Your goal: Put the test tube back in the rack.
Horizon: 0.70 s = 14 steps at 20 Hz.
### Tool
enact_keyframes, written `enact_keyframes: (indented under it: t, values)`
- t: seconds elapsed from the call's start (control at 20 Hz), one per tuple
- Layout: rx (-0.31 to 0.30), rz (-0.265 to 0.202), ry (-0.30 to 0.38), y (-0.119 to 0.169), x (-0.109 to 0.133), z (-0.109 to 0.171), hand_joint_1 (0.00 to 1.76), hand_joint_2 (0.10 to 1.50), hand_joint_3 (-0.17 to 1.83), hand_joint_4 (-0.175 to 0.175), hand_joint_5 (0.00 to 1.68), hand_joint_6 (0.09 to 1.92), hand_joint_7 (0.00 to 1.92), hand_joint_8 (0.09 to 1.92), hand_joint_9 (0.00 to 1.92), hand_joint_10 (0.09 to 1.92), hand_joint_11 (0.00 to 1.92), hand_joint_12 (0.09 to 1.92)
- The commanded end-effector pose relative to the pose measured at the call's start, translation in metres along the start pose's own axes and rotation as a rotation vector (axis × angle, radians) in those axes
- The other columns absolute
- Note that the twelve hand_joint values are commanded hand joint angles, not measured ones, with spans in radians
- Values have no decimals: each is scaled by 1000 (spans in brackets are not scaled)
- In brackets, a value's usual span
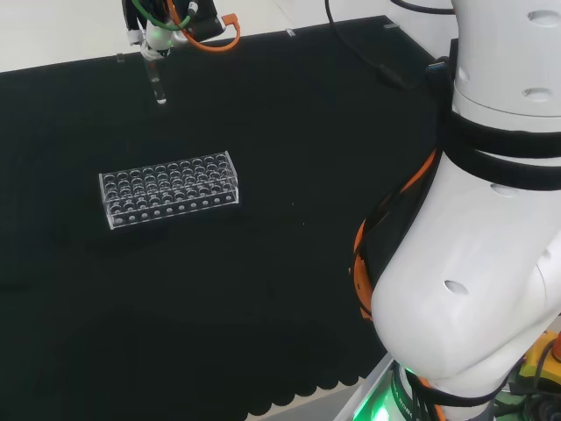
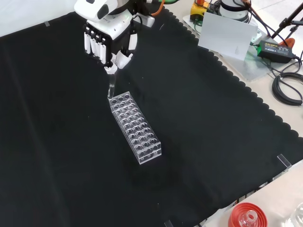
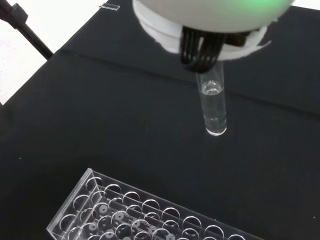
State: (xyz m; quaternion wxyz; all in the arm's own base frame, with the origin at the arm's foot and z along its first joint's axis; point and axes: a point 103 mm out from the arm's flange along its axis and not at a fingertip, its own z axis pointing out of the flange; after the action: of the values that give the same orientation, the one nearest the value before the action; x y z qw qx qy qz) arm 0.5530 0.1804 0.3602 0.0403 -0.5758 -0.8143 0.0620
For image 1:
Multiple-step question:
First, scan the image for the black bench cloth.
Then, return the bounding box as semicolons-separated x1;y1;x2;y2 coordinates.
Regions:
0;15;444;421

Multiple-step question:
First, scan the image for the black cable with inline connector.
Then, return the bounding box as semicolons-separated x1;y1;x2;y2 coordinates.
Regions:
323;0;455;92

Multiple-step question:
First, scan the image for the green cable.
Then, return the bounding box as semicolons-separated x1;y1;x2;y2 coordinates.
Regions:
131;0;196;32

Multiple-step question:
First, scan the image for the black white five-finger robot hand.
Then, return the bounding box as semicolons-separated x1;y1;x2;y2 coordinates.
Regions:
121;0;190;62

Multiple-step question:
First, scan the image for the orange cable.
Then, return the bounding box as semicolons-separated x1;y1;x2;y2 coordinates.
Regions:
173;12;446;421

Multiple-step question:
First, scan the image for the clear glass test tube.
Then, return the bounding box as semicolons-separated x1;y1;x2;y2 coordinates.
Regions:
143;59;168;106

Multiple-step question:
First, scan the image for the metal base plate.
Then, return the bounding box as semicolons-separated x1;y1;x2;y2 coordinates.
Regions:
335;353;395;421

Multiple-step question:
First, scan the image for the thin black cable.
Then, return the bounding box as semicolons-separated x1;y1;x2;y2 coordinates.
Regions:
388;0;458;15

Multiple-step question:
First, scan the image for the clear plastic test tube rack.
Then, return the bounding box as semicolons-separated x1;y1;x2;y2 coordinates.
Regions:
98;150;242;232

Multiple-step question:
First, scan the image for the small wrist camera box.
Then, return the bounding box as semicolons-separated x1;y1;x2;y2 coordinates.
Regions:
187;0;223;40

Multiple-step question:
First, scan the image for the yellow stop button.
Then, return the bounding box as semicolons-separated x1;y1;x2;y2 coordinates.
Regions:
509;331;561;396

